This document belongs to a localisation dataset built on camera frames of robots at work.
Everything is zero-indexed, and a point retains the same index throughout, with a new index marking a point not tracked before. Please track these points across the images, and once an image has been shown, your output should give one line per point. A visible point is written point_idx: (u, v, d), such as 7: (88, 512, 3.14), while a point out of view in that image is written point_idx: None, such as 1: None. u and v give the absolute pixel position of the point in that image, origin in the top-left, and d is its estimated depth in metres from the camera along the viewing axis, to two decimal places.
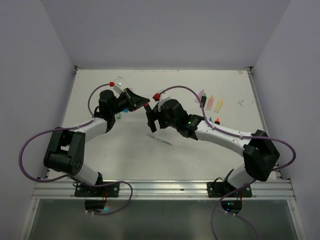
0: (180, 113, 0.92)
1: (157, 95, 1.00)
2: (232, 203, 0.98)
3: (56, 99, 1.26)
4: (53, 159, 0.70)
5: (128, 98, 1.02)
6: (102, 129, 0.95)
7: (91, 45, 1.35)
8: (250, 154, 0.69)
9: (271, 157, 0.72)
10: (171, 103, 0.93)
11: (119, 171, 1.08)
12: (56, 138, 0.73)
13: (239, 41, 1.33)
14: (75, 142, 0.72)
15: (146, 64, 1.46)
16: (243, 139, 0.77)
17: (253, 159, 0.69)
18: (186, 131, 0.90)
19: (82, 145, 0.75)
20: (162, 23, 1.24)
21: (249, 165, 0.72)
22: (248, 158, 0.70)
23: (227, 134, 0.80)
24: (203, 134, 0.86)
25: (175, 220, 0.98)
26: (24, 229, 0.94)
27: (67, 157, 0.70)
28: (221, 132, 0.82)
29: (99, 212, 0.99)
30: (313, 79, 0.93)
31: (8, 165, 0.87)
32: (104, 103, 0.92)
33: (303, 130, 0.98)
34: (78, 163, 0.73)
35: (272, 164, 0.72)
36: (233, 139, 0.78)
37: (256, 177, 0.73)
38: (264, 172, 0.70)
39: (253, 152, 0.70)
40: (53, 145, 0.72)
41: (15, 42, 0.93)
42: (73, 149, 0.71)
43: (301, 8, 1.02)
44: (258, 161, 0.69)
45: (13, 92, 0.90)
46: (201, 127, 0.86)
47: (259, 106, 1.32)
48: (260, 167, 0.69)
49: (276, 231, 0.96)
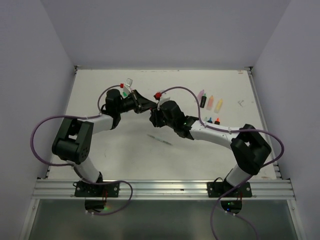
0: (177, 114, 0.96)
1: (158, 94, 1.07)
2: (232, 203, 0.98)
3: (56, 99, 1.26)
4: (61, 146, 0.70)
5: (135, 99, 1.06)
6: (109, 126, 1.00)
7: (91, 45, 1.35)
8: (238, 147, 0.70)
9: (261, 151, 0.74)
10: (169, 104, 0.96)
11: (119, 171, 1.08)
12: (66, 126, 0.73)
13: (240, 41, 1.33)
14: (83, 131, 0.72)
15: (146, 64, 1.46)
16: (232, 133, 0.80)
17: (241, 151, 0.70)
18: (183, 132, 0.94)
19: (90, 135, 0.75)
20: (162, 23, 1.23)
21: (238, 158, 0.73)
22: (237, 151, 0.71)
23: (218, 130, 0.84)
24: (197, 133, 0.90)
25: (176, 220, 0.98)
26: (24, 229, 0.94)
27: (75, 145, 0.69)
28: (213, 129, 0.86)
29: (99, 212, 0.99)
30: (313, 79, 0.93)
31: (8, 164, 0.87)
32: (110, 102, 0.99)
33: (303, 130, 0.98)
34: (85, 152, 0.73)
35: (262, 157, 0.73)
36: (223, 134, 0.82)
37: (246, 170, 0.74)
38: (254, 165, 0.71)
39: (241, 144, 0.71)
40: (62, 133, 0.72)
41: (15, 41, 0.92)
42: (81, 137, 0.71)
43: (302, 8, 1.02)
44: (247, 153, 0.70)
45: (12, 92, 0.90)
46: (195, 126, 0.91)
47: (259, 106, 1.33)
48: (249, 159, 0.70)
49: (276, 231, 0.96)
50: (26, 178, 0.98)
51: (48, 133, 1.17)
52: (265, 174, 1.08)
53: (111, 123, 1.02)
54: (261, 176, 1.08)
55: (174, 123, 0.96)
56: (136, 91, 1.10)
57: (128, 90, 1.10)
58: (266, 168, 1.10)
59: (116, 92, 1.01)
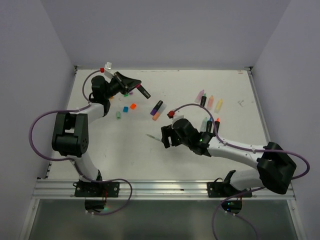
0: (191, 132, 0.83)
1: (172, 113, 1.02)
2: (232, 203, 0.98)
3: (56, 99, 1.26)
4: (60, 141, 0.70)
5: (119, 81, 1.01)
6: (100, 113, 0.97)
7: (91, 45, 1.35)
8: (264, 168, 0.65)
9: (288, 170, 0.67)
10: (180, 121, 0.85)
11: (119, 171, 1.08)
12: (60, 121, 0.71)
13: (240, 41, 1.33)
14: (80, 123, 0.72)
15: (146, 64, 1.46)
16: (256, 152, 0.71)
17: (268, 172, 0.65)
18: (200, 150, 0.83)
19: (87, 126, 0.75)
20: (162, 23, 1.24)
21: (264, 178, 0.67)
22: (262, 172, 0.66)
23: (239, 148, 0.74)
24: (215, 150, 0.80)
25: (176, 220, 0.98)
26: (24, 229, 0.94)
27: (74, 137, 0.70)
28: (234, 147, 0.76)
29: (99, 212, 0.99)
30: (313, 79, 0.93)
31: (8, 165, 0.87)
32: (96, 90, 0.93)
33: (303, 130, 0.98)
34: (85, 142, 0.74)
35: (290, 176, 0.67)
36: (246, 153, 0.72)
37: (272, 189, 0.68)
38: (281, 185, 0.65)
39: (268, 166, 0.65)
40: (58, 128, 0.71)
41: (14, 41, 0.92)
42: (79, 129, 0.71)
43: (302, 8, 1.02)
44: (273, 174, 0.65)
45: (12, 92, 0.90)
46: (212, 144, 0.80)
47: (259, 106, 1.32)
48: (276, 180, 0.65)
49: (276, 231, 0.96)
50: (25, 178, 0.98)
51: (48, 133, 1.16)
52: None
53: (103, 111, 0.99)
54: None
55: (190, 142, 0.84)
56: (118, 73, 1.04)
57: (109, 74, 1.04)
58: None
59: (99, 78, 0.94)
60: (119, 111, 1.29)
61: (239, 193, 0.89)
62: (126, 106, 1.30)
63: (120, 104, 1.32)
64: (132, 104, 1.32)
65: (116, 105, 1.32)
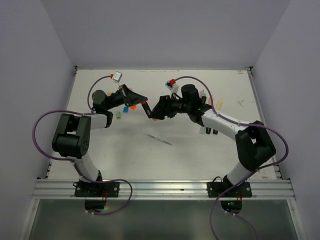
0: (194, 99, 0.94)
1: (173, 81, 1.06)
2: (232, 203, 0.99)
3: (56, 100, 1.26)
4: (61, 142, 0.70)
5: (123, 96, 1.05)
6: (102, 123, 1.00)
7: (91, 45, 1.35)
8: (240, 138, 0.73)
9: (264, 150, 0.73)
10: (189, 86, 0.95)
11: (119, 171, 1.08)
12: (64, 122, 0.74)
13: (239, 41, 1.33)
14: (82, 124, 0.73)
15: (146, 64, 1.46)
16: (240, 126, 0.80)
17: (243, 143, 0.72)
18: (194, 116, 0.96)
19: (89, 129, 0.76)
20: (162, 23, 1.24)
21: (240, 150, 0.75)
22: (239, 141, 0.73)
23: (228, 120, 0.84)
24: (208, 120, 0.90)
25: (175, 219, 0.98)
26: (24, 229, 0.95)
27: (75, 138, 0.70)
28: (223, 119, 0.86)
29: (99, 212, 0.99)
30: (313, 79, 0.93)
31: (8, 165, 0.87)
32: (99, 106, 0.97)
33: (303, 130, 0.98)
34: (85, 145, 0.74)
35: (264, 156, 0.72)
36: (231, 125, 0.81)
37: (245, 163, 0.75)
38: (253, 160, 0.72)
39: (246, 137, 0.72)
40: (61, 128, 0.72)
41: (14, 41, 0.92)
42: (80, 130, 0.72)
43: (302, 8, 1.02)
44: (247, 146, 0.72)
45: (12, 92, 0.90)
46: (207, 113, 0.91)
47: (259, 106, 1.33)
48: (249, 153, 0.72)
49: (276, 232, 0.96)
50: (25, 178, 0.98)
51: (48, 133, 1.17)
52: (266, 174, 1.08)
53: (105, 122, 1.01)
54: (261, 176, 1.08)
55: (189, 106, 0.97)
56: (125, 86, 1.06)
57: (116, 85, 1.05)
58: (266, 168, 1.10)
59: (102, 93, 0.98)
60: (119, 111, 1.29)
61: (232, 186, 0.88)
62: (126, 106, 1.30)
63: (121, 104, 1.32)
64: None
65: None
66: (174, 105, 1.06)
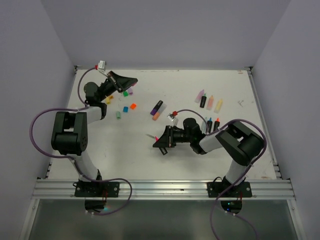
0: (197, 134, 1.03)
1: (175, 112, 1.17)
2: (232, 203, 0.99)
3: (56, 99, 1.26)
4: (59, 139, 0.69)
5: (113, 82, 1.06)
6: (97, 115, 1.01)
7: (91, 45, 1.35)
8: (219, 136, 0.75)
9: (250, 140, 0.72)
10: (191, 122, 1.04)
11: (118, 171, 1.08)
12: (60, 119, 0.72)
13: (239, 41, 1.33)
14: (79, 121, 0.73)
15: (146, 64, 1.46)
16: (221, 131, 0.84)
17: (224, 140, 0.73)
18: (196, 148, 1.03)
19: (86, 124, 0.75)
20: (162, 23, 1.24)
21: (228, 150, 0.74)
22: (220, 141, 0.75)
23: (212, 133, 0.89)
24: (204, 145, 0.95)
25: (175, 220, 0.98)
26: (25, 229, 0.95)
27: (74, 136, 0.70)
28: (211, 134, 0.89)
29: (99, 212, 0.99)
30: (313, 79, 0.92)
31: (8, 164, 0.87)
32: (90, 98, 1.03)
33: (303, 131, 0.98)
34: (84, 141, 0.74)
35: (252, 147, 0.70)
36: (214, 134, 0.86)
37: (239, 161, 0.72)
38: (242, 153, 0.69)
39: (223, 134, 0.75)
40: (57, 127, 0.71)
41: (14, 42, 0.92)
42: (79, 127, 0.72)
43: (302, 8, 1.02)
44: (229, 141, 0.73)
45: (13, 92, 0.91)
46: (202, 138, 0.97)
47: (259, 106, 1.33)
48: (233, 147, 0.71)
49: (276, 232, 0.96)
50: (26, 178, 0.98)
51: (48, 133, 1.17)
52: (265, 174, 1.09)
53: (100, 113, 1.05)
54: (261, 176, 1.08)
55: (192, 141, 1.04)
56: (112, 73, 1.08)
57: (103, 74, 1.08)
58: (266, 168, 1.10)
59: (93, 85, 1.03)
60: (119, 111, 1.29)
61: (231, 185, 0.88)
62: (125, 106, 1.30)
63: (121, 104, 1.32)
64: (132, 104, 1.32)
65: (116, 105, 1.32)
66: (176, 135, 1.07)
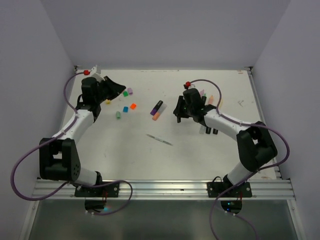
0: (197, 102, 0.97)
1: (188, 84, 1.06)
2: (232, 204, 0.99)
3: (56, 99, 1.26)
4: (48, 173, 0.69)
5: (110, 86, 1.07)
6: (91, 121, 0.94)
7: (91, 45, 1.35)
8: (241, 136, 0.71)
9: (265, 150, 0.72)
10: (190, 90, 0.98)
11: (118, 172, 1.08)
12: (46, 151, 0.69)
13: (240, 41, 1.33)
14: (66, 152, 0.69)
15: (146, 64, 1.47)
16: (242, 125, 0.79)
17: (245, 143, 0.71)
18: (196, 116, 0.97)
19: (75, 149, 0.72)
20: (162, 23, 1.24)
21: (240, 150, 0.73)
22: (239, 140, 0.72)
23: (229, 120, 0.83)
24: (211, 120, 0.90)
25: (175, 219, 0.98)
26: (25, 229, 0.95)
27: (63, 169, 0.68)
28: (226, 119, 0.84)
29: (99, 212, 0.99)
30: (313, 79, 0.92)
31: (8, 165, 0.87)
32: (87, 89, 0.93)
33: (303, 131, 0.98)
34: (76, 169, 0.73)
35: (265, 157, 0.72)
36: (233, 125, 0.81)
37: (245, 164, 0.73)
38: (253, 160, 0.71)
39: (246, 136, 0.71)
40: (44, 158, 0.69)
41: (13, 42, 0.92)
42: (66, 159, 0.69)
43: (302, 8, 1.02)
44: (249, 146, 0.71)
45: (13, 92, 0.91)
46: (211, 113, 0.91)
47: (259, 106, 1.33)
48: (249, 153, 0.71)
49: (276, 232, 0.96)
50: (25, 178, 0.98)
51: (48, 133, 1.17)
52: (265, 174, 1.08)
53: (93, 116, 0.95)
54: (261, 176, 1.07)
55: (192, 109, 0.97)
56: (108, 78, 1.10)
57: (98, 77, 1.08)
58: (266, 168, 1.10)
59: (91, 78, 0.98)
60: (119, 111, 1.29)
61: (232, 186, 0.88)
62: (125, 107, 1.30)
63: (121, 104, 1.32)
64: (132, 104, 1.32)
65: (116, 105, 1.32)
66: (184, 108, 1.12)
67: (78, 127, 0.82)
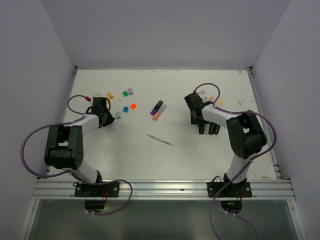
0: (197, 102, 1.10)
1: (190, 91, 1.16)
2: (232, 203, 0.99)
3: (56, 99, 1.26)
4: (53, 155, 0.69)
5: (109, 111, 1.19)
6: (96, 124, 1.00)
7: (91, 45, 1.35)
8: (230, 123, 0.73)
9: (254, 137, 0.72)
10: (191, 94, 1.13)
11: (118, 171, 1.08)
12: (53, 134, 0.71)
13: (240, 41, 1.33)
14: (74, 135, 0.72)
15: (146, 64, 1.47)
16: (233, 114, 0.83)
17: (233, 128, 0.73)
18: (196, 111, 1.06)
19: (81, 138, 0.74)
20: (162, 23, 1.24)
21: (231, 136, 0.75)
22: (229, 127, 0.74)
23: (223, 111, 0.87)
24: (206, 112, 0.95)
25: (175, 219, 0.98)
26: (24, 229, 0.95)
27: (68, 151, 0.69)
28: (218, 110, 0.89)
29: (100, 212, 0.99)
30: (313, 79, 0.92)
31: (8, 164, 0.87)
32: (98, 100, 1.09)
33: (303, 131, 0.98)
34: (79, 156, 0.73)
35: (254, 143, 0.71)
36: (225, 114, 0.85)
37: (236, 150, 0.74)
38: (241, 146, 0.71)
39: (235, 123, 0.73)
40: (51, 142, 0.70)
41: (13, 42, 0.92)
42: (73, 142, 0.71)
43: (302, 8, 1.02)
44: (237, 132, 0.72)
45: (13, 92, 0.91)
46: (207, 106, 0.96)
47: (259, 106, 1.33)
48: (238, 139, 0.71)
49: (276, 232, 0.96)
50: (25, 178, 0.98)
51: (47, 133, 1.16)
52: (265, 174, 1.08)
53: (98, 121, 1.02)
54: (261, 176, 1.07)
55: (192, 106, 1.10)
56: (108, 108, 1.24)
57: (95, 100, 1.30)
58: (266, 168, 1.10)
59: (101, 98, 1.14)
60: (119, 111, 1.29)
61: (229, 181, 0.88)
62: (126, 107, 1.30)
63: (120, 104, 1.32)
64: (132, 104, 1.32)
65: (116, 105, 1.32)
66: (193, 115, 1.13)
67: (85, 123, 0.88)
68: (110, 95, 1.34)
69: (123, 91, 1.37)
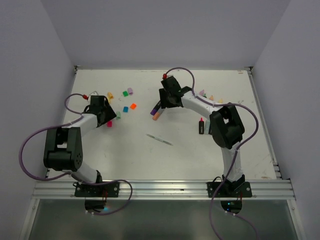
0: (175, 86, 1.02)
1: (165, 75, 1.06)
2: (232, 203, 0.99)
3: (56, 99, 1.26)
4: (52, 158, 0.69)
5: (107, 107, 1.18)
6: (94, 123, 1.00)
7: (91, 45, 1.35)
8: (213, 118, 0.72)
9: (235, 129, 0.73)
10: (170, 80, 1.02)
11: (118, 171, 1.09)
12: (51, 136, 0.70)
13: (240, 41, 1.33)
14: (72, 137, 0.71)
15: (146, 64, 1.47)
16: (215, 107, 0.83)
17: (216, 123, 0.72)
18: (175, 98, 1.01)
19: (80, 140, 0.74)
20: (162, 23, 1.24)
21: (214, 129, 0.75)
22: (213, 122, 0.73)
23: (205, 102, 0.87)
24: (187, 101, 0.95)
25: (175, 220, 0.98)
26: (24, 229, 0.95)
27: (67, 153, 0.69)
28: (199, 100, 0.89)
29: (99, 212, 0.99)
30: (313, 79, 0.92)
31: (8, 164, 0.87)
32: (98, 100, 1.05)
33: (303, 131, 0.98)
34: (79, 157, 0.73)
35: (235, 135, 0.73)
36: (207, 106, 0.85)
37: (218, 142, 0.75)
38: (223, 138, 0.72)
39: (218, 117, 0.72)
40: (50, 144, 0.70)
41: (13, 42, 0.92)
42: (72, 144, 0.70)
43: (302, 9, 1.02)
44: (221, 127, 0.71)
45: (13, 92, 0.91)
46: (187, 95, 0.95)
47: (259, 106, 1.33)
48: (222, 134, 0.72)
49: (276, 232, 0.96)
50: (25, 178, 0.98)
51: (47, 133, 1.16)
52: (265, 174, 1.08)
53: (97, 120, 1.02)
54: (261, 177, 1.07)
55: (170, 92, 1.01)
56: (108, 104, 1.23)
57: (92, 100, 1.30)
58: (266, 168, 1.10)
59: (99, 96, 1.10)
60: (119, 111, 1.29)
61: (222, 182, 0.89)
62: (126, 106, 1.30)
63: (120, 104, 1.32)
64: (132, 104, 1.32)
65: (116, 105, 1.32)
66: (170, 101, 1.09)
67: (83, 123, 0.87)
68: (110, 95, 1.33)
69: (123, 91, 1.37)
